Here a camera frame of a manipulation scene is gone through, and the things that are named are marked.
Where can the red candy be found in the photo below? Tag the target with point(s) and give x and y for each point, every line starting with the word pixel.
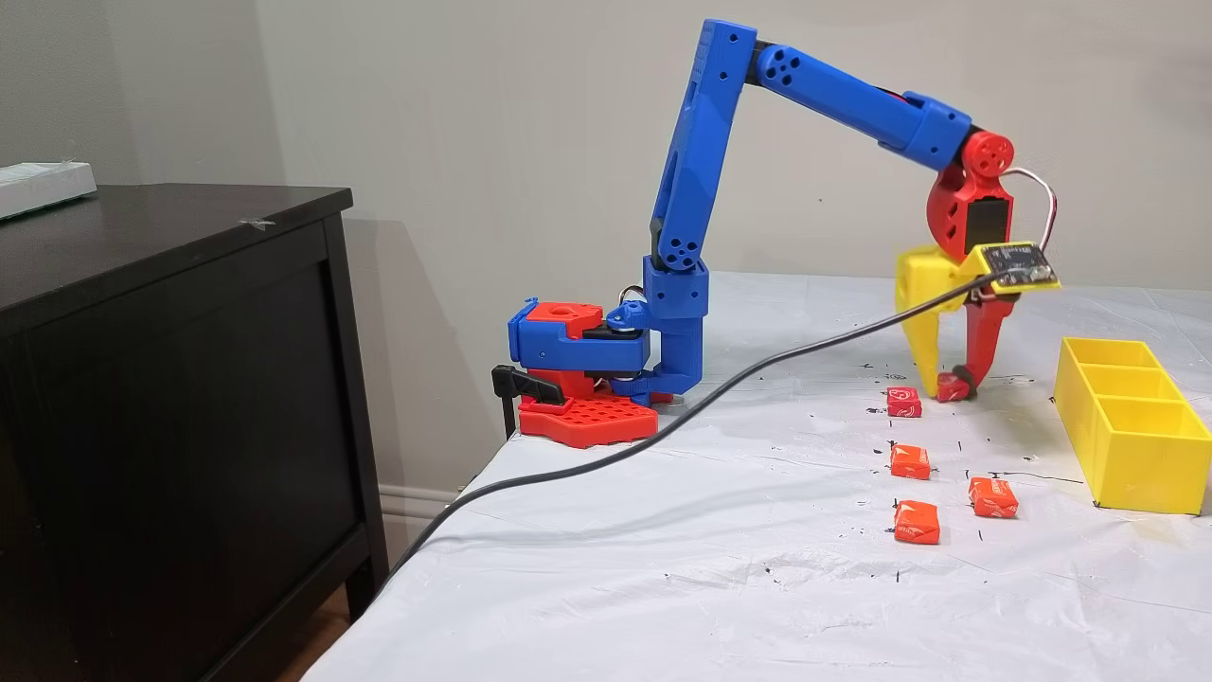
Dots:
pixel 904 403
pixel 949 389

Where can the orange candy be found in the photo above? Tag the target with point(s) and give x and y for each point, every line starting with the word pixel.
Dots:
pixel 917 523
pixel 910 462
pixel 992 498

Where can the yellow three-compartment box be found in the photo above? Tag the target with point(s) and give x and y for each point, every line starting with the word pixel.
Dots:
pixel 1136 464

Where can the white flat box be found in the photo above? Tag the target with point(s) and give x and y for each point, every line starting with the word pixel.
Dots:
pixel 43 185

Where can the white plastic table cover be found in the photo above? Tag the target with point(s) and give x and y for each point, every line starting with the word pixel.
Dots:
pixel 663 568

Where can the black table clamp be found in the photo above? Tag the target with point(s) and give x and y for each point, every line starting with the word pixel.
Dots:
pixel 530 384

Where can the black wooden cabinet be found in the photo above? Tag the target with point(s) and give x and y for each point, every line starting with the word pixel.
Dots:
pixel 170 426

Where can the camera board in yellow mount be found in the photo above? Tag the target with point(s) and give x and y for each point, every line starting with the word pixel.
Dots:
pixel 1018 265

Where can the white wall baseboard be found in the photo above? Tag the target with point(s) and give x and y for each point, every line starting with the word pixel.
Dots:
pixel 417 507

